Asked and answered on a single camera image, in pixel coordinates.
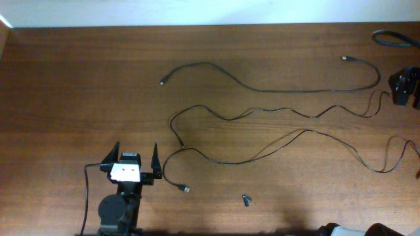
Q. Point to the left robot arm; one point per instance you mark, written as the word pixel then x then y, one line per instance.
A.
pixel 119 212

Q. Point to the small black adapter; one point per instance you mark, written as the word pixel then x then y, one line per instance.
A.
pixel 246 200

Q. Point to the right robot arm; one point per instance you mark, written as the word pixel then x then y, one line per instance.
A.
pixel 377 229

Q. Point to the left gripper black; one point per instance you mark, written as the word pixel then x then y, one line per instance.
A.
pixel 147 176

